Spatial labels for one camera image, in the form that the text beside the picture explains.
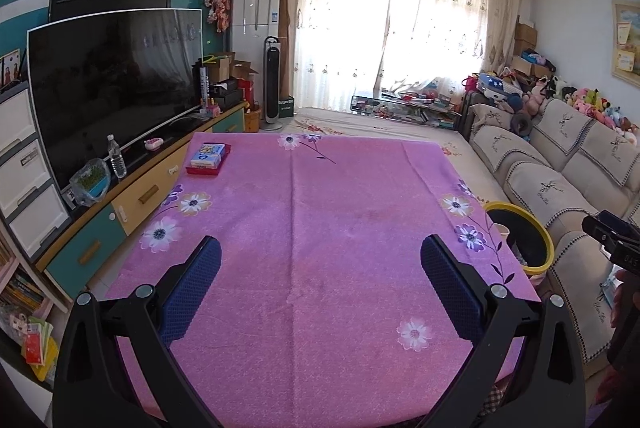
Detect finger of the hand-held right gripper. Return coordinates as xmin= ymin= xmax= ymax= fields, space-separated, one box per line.
xmin=581 ymin=214 xmax=623 ymax=249
xmin=597 ymin=209 xmax=640 ymax=233

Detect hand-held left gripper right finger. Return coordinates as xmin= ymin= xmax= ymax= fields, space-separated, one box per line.
xmin=419 ymin=234 xmax=587 ymax=428

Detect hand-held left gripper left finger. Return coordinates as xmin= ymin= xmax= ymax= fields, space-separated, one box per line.
xmin=52 ymin=235 xmax=223 ymax=428

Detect yellow rimmed black bin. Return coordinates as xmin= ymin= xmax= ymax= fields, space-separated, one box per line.
xmin=484 ymin=202 xmax=555 ymax=276

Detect person's right forearm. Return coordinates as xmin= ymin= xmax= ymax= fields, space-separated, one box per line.
xmin=606 ymin=318 xmax=640 ymax=371

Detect person's right hand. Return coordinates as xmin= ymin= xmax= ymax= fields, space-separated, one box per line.
xmin=612 ymin=268 xmax=633 ymax=326

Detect paper document bundle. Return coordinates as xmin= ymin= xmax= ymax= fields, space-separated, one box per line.
xmin=600 ymin=278 xmax=618 ymax=309

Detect beige sofa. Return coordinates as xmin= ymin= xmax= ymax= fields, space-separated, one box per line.
xmin=462 ymin=98 xmax=640 ymax=364

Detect yellow teal television cabinet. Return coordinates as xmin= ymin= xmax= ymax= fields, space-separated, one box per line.
xmin=35 ymin=100 xmax=250 ymax=301

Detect pile of plush toys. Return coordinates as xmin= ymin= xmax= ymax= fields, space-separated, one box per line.
xmin=565 ymin=82 xmax=640 ymax=136

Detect flat red box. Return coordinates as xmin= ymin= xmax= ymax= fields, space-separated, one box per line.
xmin=186 ymin=142 xmax=232 ymax=177

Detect grey neck pillow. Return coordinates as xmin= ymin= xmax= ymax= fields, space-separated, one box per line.
xmin=510 ymin=112 xmax=533 ymax=136

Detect pink floral tablecloth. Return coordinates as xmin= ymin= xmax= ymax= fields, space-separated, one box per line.
xmin=105 ymin=131 xmax=542 ymax=428

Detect blue white card box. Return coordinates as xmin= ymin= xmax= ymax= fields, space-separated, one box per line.
xmin=190 ymin=143 xmax=226 ymax=169

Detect pink plush toy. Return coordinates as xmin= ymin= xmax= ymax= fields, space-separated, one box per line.
xmin=522 ymin=80 xmax=548 ymax=116

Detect glass bowl with greens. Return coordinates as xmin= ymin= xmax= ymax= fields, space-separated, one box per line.
xmin=69 ymin=158 xmax=112 ymax=207

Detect clear water bottle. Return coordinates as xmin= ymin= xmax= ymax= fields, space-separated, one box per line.
xmin=106 ymin=134 xmax=128 ymax=179

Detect colourful packet stack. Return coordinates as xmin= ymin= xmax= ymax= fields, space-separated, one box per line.
xmin=20 ymin=315 xmax=56 ymax=381

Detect bookshelf with books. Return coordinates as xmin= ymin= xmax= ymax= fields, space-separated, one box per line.
xmin=0 ymin=228 xmax=53 ymax=324

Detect white floral bed sheet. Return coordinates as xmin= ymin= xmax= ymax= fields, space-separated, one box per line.
xmin=287 ymin=106 xmax=506 ymax=209

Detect blue star print bag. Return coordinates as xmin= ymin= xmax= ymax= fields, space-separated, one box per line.
xmin=477 ymin=72 xmax=516 ymax=101

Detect cluttered glass coffee table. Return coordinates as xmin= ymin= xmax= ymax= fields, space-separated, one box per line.
xmin=350 ymin=90 xmax=463 ymax=129

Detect red bag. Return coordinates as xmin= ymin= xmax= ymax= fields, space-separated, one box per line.
xmin=239 ymin=78 xmax=257 ymax=109

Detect white drawer unit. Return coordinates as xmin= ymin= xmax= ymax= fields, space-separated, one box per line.
xmin=0 ymin=85 xmax=73 ymax=259

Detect large curved television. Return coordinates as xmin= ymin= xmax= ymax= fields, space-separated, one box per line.
xmin=26 ymin=8 xmax=204 ymax=191

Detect open cardboard box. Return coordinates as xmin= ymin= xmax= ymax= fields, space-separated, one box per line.
xmin=230 ymin=60 xmax=260 ymax=81
xmin=202 ymin=52 xmax=236 ymax=82

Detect black tower fan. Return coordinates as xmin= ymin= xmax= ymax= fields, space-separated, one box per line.
xmin=262 ymin=36 xmax=287 ymax=131

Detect sheer embroidered curtain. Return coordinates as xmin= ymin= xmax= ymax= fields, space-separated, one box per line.
xmin=280 ymin=0 xmax=523 ymax=109

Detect white standing air conditioner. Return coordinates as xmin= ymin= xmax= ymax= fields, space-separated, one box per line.
xmin=229 ymin=0 xmax=283 ymax=109

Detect hanging artificial flowers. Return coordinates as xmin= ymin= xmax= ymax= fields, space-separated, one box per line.
xmin=201 ymin=0 xmax=235 ymax=33

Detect framed wall picture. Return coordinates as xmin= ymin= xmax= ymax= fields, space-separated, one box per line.
xmin=611 ymin=0 xmax=640 ymax=82

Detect photo frame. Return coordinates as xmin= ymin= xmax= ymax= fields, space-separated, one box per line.
xmin=0 ymin=48 xmax=22 ymax=88

